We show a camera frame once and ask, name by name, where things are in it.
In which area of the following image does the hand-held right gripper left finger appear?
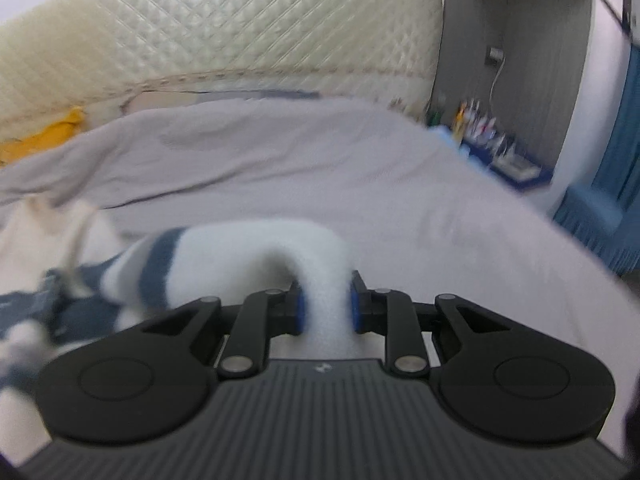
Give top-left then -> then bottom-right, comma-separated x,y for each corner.
142,280 -> 307,381

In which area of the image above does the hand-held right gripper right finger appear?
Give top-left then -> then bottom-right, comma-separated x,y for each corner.
350,270 -> 513,377

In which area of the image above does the white blue-striped fleece blanket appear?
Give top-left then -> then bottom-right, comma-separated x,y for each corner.
0,197 -> 383,401

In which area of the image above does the grey bed sheet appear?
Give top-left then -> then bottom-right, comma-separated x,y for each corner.
0,97 -> 626,461

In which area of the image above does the blue tray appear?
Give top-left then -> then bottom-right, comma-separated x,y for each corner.
432,127 -> 555,193

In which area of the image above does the cream quilted headboard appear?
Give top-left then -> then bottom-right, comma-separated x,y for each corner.
0,0 -> 445,141

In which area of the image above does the blue curtain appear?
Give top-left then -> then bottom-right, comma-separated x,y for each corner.
552,45 -> 640,276

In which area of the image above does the yellow cloth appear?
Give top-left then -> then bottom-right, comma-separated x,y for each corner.
0,106 -> 86,163

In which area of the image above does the white cable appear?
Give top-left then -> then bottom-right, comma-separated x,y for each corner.
489,60 -> 505,111

